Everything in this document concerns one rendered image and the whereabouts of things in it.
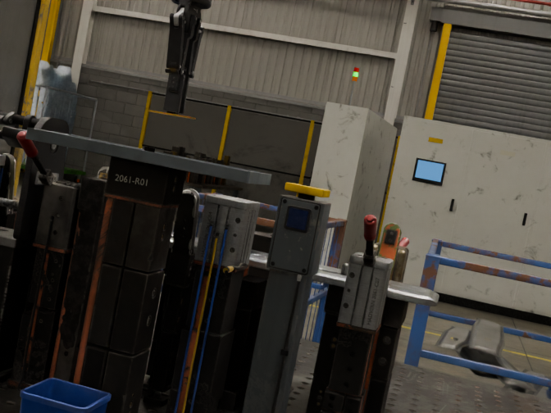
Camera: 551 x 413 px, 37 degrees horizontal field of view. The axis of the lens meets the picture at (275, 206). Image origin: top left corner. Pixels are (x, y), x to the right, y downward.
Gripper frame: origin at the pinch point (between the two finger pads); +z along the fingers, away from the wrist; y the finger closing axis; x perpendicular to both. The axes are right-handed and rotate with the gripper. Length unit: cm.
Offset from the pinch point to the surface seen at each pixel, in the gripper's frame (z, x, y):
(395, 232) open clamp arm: 20, -43, 24
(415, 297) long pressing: 29, -50, 2
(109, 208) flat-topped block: 20.8, -1.4, -25.4
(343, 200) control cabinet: 46, 70, 789
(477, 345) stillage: 73, -73, 210
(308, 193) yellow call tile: 13.1, -32.2, -25.1
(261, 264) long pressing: 28.6, -20.9, 1.9
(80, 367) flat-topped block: 46, -1, -26
